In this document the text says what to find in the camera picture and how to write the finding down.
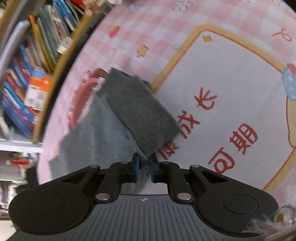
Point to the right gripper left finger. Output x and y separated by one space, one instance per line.
112 179

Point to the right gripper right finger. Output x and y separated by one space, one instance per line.
171 174

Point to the grey sweatpants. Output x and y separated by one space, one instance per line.
124 119

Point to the pink cartoon desk mat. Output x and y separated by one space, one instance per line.
224 70

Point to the upper orange white box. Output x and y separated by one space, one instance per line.
37 91

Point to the row of leaning books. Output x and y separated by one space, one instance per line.
49 36

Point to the wooden bookshelf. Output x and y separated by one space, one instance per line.
82 32

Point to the white tablet on books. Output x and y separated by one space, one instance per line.
12 44

